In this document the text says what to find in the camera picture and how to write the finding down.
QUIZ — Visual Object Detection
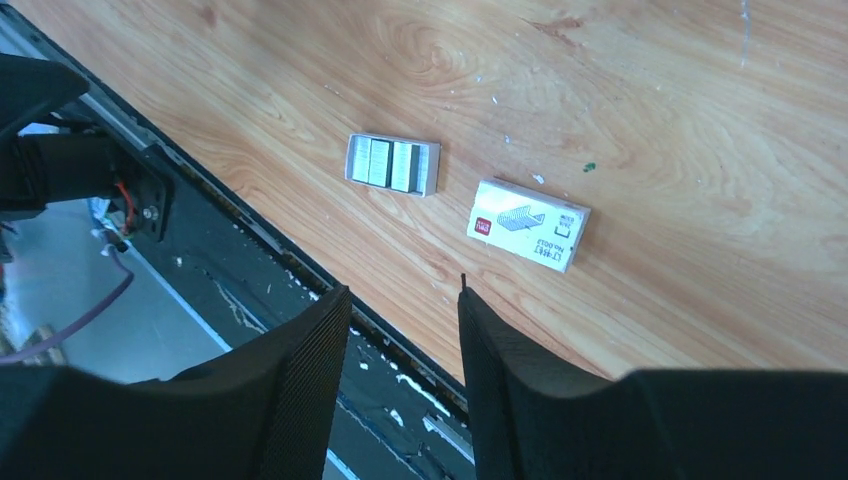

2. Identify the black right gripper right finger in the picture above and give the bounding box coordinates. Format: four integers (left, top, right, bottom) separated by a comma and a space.
457, 286, 847, 479

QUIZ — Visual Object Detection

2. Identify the white staple box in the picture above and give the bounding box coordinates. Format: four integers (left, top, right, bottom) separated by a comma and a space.
467, 179, 591, 273

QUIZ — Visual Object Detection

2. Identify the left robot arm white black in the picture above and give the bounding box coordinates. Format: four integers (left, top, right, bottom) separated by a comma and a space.
1, 54, 127, 222

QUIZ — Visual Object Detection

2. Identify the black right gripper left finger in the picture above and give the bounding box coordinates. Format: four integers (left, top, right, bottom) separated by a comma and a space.
1, 286, 352, 479

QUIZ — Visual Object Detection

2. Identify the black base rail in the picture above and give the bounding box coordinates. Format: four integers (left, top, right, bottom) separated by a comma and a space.
77, 79, 476, 479

